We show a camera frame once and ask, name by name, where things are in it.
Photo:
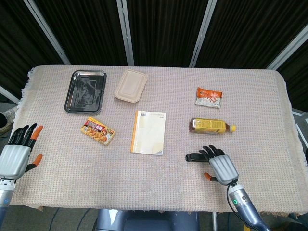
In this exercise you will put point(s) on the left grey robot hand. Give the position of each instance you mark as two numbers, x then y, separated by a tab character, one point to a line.
13	157

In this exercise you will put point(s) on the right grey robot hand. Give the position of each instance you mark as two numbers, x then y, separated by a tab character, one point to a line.
223	168

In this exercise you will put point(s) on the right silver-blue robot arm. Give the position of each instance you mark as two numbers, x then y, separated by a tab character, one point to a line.
243	202

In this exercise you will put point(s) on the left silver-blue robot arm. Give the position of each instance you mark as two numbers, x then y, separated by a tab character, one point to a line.
4	195

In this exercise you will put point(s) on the yellow label tea bottle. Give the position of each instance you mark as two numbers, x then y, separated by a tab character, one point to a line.
209	126

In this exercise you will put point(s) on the beige woven tablecloth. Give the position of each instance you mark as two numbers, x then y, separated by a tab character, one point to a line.
154	173

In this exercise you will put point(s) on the orange white snack packet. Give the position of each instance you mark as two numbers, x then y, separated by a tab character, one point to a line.
209	97

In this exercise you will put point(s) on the white notebook orange spine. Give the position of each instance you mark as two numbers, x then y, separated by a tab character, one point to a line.
149	132

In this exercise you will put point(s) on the yellow curry roux box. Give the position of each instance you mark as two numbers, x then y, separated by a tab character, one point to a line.
97	131

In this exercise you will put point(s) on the grey-blue robot torso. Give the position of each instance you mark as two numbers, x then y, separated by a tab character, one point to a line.
146	220

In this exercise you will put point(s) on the dark metal tray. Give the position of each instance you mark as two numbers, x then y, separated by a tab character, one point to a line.
85	91

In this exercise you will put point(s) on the black partition panel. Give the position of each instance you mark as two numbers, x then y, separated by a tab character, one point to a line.
84	29
298	72
16	48
252	29
166	31

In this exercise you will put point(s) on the beige lidded lunch box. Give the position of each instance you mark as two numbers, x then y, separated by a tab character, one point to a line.
131	86

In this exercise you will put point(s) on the silver partition post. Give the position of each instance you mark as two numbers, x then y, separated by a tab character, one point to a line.
287	48
200	33
47	32
125	32

